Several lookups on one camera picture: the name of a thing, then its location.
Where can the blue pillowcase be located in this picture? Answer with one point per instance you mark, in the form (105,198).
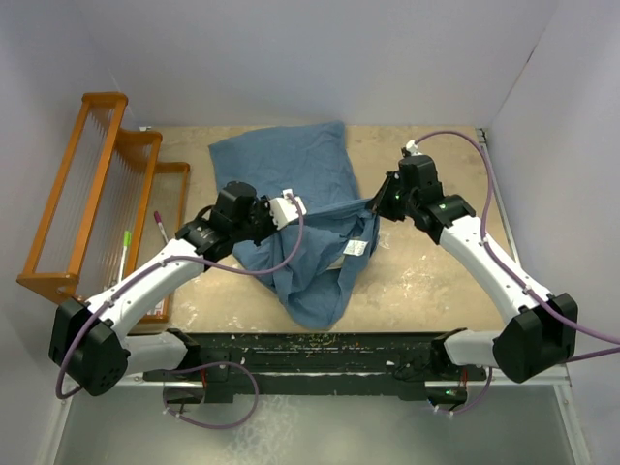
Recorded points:
(314,163)

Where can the magenta capped marker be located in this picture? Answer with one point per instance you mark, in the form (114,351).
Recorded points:
(160,225)

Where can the green capped marker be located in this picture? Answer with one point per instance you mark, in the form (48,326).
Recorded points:
(126,244)

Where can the red white small box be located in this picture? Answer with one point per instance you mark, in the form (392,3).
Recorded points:
(159,314)

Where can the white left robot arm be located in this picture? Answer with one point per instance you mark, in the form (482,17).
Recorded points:
(91,340)

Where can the orange wooden tiered rack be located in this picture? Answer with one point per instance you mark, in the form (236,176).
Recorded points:
(110,180)

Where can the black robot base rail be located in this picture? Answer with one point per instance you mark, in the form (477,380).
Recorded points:
(396,364)

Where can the aluminium frame rail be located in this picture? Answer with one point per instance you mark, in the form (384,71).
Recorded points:
(482,140)

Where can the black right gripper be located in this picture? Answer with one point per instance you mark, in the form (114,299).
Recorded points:
(381,203)

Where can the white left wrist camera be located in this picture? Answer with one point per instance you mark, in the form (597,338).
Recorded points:
(286,209)

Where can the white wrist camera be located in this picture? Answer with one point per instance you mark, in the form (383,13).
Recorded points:
(286,209)
(411,148)

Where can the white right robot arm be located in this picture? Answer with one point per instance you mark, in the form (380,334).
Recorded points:
(534,337)

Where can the white pillow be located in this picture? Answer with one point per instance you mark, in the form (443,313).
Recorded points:
(337,263)

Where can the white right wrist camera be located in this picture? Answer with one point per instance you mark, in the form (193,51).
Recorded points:
(411,148)

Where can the white pillowcase label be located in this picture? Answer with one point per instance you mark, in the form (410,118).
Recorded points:
(355,247)

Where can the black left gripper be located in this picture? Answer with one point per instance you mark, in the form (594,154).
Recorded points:
(262,203)

